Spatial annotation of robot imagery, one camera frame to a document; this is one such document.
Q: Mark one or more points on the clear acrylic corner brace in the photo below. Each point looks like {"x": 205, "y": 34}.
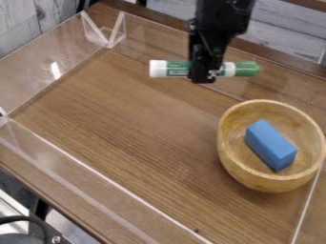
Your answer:
{"x": 102, "y": 35}

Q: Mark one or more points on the blue foam block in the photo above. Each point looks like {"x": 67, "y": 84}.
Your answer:
{"x": 270, "y": 145}

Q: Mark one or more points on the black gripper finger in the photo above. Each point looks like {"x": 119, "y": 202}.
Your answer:
{"x": 206, "y": 57}

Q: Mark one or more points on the brown wooden bowl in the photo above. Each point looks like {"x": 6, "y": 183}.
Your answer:
{"x": 242, "y": 163}

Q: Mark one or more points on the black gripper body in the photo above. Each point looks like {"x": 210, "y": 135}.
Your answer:
{"x": 220, "y": 20}

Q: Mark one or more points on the black metal table bracket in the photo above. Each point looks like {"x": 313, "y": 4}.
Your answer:
{"x": 40, "y": 211}

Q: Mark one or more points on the green white marker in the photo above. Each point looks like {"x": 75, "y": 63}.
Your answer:
{"x": 165, "y": 68}

